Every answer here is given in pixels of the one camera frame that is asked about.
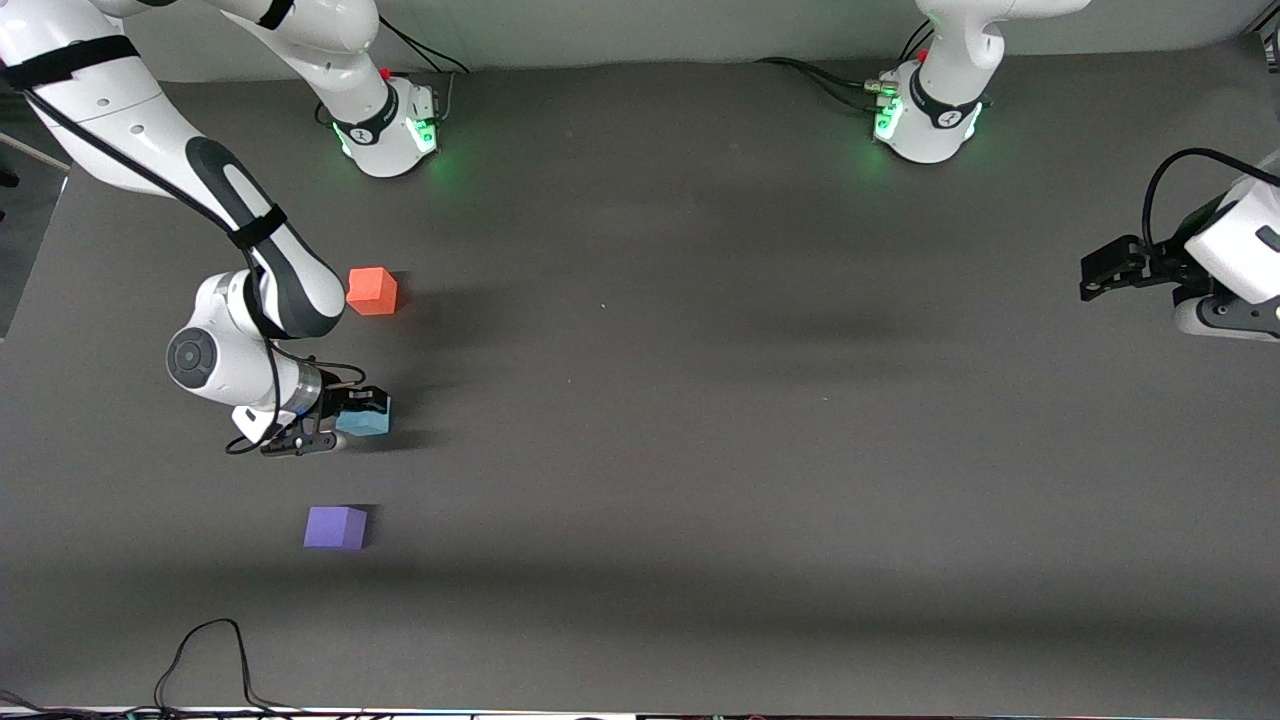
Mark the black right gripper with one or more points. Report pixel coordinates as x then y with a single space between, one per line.
333 404

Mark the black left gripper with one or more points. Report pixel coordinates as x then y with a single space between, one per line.
1163 265

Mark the light blue foam block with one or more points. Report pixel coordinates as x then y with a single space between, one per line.
365 426

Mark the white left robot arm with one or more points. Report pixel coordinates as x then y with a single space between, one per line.
940 120

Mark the purple foam block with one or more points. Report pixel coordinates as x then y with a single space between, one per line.
335 528

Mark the orange foam block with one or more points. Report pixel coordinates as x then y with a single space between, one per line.
370 290

